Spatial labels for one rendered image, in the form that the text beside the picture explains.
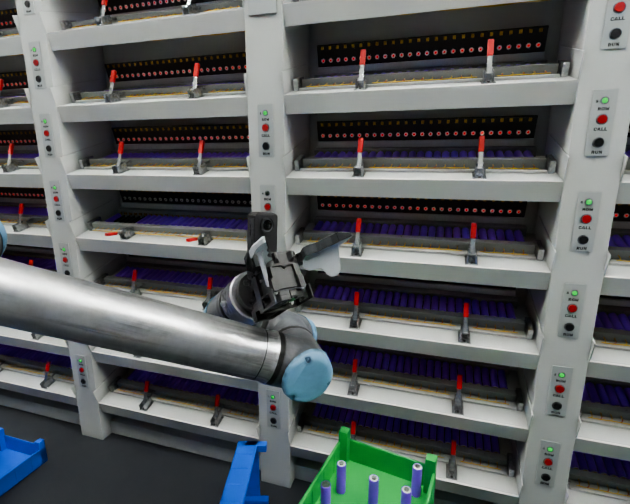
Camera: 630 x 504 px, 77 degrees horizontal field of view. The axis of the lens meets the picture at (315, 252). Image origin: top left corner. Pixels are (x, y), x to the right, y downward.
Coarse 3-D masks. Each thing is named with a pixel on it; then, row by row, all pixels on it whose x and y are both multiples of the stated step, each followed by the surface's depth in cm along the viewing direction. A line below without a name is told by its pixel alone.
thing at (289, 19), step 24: (288, 0) 91; (312, 0) 87; (336, 0) 85; (360, 0) 84; (384, 0) 83; (408, 0) 82; (432, 0) 81; (456, 0) 79; (480, 0) 78; (504, 0) 77; (528, 0) 76; (288, 24) 90
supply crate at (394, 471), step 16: (336, 448) 82; (352, 448) 85; (368, 448) 83; (336, 464) 83; (352, 464) 84; (368, 464) 84; (384, 464) 82; (400, 464) 80; (432, 464) 75; (320, 480) 76; (352, 480) 80; (368, 480) 80; (384, 480) 80; (400, 480) 80; (432, 480) 74; (304, 496) 70; (320, 496) 76; (336, 496) 76; (352, 496) 76; (384, 496) 76; (400, 496) 76; (432, 496) 75
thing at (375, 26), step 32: (0, 0) 135; (320, 32) 107; (352, 32) 104; (384, 32) 102; (416, 32) 100; (448, 32) 98; (0, 64) 141; (0, 128) 148; (32, 128) 143; (544, 128) 96; (128, 256) 143
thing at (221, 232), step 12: (96, 228) 124; (108, 228) 123; (120, 228) 122; (144, 228) 120; (156, 228) 118; (168, 228) 117; (180, 228) 116; (192, 228) 115; (204, 228) 114; (216, 228) 113
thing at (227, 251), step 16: (96, 208) 129; (112, 208) 135; (160, 208) 132; (176, 208) 130; (192, 208) 128; (208, 208) 126; (224, 208) 124; (240, 208) 122; (80, 224) 124; (80, 240) 122; (96, 240) 120; (112, 240) 118; (128, 240) 117; (144, 240) 116; (160, 240) 115; (176, 240) 114; (224, 240) 112; (160, 256) 115; (176, 256) 114; (192, 256) 112; (208, 256) 110; (224, 256) 108; (240, 256) 107
